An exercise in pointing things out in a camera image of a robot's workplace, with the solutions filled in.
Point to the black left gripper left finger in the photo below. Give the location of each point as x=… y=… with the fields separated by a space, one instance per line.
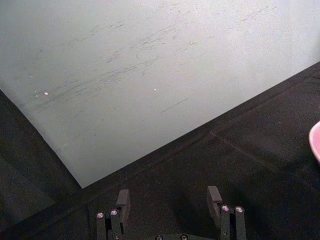
x=120 y=212

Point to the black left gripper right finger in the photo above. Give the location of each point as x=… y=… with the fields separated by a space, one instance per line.
x=226 y=217

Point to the roll of white tape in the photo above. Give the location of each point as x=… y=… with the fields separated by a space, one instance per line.
x=315 y=142

